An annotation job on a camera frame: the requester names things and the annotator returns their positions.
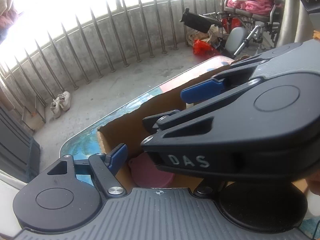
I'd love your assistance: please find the purple silicone lid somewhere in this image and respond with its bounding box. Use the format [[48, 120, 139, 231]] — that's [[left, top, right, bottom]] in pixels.
[[129, 152, 175, 188]]

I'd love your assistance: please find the person's hand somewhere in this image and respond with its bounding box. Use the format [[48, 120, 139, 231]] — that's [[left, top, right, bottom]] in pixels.
[[305, 171, 320, 219]]

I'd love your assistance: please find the brown cardboard box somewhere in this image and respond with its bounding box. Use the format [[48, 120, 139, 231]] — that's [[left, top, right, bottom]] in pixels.
[[96, 60, 308, 193]]

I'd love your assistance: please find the wheelchair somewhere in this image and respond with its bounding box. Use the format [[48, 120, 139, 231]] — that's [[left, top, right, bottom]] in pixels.
[[181, 0, 284, 58]]

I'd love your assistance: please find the red plastic bag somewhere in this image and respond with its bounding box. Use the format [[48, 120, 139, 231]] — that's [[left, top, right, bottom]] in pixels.
[[193, 39, 220, 56]]

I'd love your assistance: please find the grey curtain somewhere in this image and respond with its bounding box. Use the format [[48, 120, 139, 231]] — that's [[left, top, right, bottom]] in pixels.
[[276, 0, 313, 47]]

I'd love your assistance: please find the pink blanket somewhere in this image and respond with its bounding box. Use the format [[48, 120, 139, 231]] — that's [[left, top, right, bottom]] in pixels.
[[227, 0, 274, 15]]

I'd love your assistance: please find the left white sneaker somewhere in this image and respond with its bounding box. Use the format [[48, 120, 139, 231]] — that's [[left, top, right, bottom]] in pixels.
[[50, 98, 61, 119]]

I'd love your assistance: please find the white sneaker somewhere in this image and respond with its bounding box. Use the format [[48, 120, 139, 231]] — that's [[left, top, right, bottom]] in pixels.
[[50, 98, 61, 119], [57, 91, 72, 112]]

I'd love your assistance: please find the right white sneaker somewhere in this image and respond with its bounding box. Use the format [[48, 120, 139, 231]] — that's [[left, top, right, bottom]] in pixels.
[[57, 91, 72, 112]]

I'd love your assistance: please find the dark grey cabinet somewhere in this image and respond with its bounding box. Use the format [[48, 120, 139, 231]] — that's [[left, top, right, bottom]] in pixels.
[[0, 105, 40, 183]]

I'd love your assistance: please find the metal balcony railing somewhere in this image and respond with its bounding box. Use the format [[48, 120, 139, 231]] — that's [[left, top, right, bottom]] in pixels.
[[0, 0, 226, 111]]

